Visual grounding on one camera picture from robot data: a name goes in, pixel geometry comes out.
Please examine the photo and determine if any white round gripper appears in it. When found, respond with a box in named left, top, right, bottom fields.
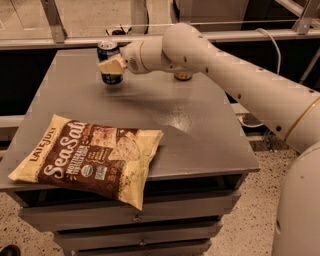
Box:
left=98, top=39, right=167, bottom=75

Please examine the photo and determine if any black leather shoe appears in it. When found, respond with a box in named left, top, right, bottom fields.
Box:
left=0, top=245, right=21, bottom=256

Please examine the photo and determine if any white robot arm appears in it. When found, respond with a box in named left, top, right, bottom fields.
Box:
left=99, top=23, right=320, bottom=256

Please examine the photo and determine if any grey drawer cabinet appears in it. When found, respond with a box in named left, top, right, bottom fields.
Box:
left=1, top=49, right=258, bottom=256

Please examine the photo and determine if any grey metal railing frame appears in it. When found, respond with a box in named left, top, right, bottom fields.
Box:
left=0, top=0, right=319, bottom=49

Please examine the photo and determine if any gold brown soda can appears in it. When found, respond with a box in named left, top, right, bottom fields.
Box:
left=174, top=72, right=193, bottom=81

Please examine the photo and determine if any sea salt tortilla chips bag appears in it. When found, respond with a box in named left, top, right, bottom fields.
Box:
left=9, top=115, right=163, bottom=210

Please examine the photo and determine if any blue pepsi can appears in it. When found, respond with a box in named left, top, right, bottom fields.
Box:
left=97, top=40, right=123, bottom=85

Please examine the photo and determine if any white cable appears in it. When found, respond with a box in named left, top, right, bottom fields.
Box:
left=237, top=28, right=282, bottom=129

